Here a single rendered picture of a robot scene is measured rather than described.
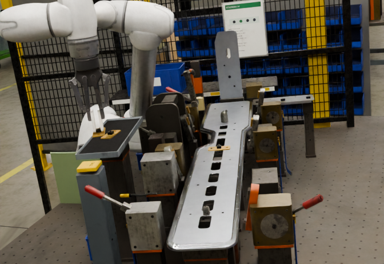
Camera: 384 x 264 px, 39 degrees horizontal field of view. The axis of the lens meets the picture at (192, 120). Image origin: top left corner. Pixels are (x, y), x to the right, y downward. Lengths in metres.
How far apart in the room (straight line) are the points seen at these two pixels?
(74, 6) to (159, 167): 0.55
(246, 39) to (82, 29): 1.49
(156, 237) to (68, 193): 1.07
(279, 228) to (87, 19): 0.80
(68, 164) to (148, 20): 0.76
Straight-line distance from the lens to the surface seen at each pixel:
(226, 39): 2.69
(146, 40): 2.17
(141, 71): 2.27
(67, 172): 2.49
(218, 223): 1.51
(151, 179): 1.73
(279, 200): 1.47
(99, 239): 1.68
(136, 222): 1.51
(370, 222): 2.12
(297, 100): 2.59
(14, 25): 1.66
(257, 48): 2.97
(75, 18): 1.61
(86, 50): 1.63
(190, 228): 1.50
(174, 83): 2.84
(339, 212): 2.18
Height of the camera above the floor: 1.70
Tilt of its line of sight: 17 degrees down
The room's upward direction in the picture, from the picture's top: 7 degrees counter-clockwise
